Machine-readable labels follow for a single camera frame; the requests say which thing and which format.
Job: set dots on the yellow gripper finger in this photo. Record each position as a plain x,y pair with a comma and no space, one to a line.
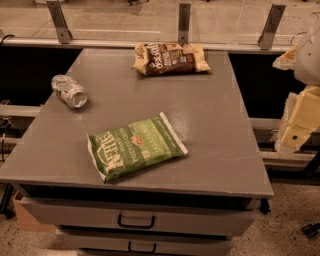
301,117
287,60

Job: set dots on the silver 7up soda can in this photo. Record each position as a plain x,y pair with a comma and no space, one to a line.
69,91

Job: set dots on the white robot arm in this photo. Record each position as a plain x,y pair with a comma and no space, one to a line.
307,57

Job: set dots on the black object on floor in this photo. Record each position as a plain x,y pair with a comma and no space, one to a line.
311,230

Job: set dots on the brown chips bag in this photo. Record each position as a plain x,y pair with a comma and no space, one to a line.
157,59

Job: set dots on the green Kettle chips bag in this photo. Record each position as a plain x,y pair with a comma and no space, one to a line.
135,146

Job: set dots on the lower grey drawer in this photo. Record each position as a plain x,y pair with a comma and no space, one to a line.
171,245

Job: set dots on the cardboard box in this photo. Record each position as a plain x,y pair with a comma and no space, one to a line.
26,222

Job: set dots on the metal rail behind table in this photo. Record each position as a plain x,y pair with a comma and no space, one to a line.
102,44

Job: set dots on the right metal bracket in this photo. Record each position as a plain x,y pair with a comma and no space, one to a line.
266,39

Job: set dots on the metal bracket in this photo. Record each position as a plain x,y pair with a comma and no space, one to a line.
63,33
184,22
266,39

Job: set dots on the middle metal bracket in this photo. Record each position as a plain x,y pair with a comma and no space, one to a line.
184,22

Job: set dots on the upper black drawer handle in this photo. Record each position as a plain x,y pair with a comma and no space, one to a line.
136,222

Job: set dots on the black drawer handle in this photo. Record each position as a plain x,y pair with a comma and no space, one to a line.
142,247
136,222

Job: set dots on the lower black drawer handle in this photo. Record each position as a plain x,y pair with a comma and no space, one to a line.
142,247

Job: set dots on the left metal bracket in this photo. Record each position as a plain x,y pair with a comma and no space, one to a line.
63,33

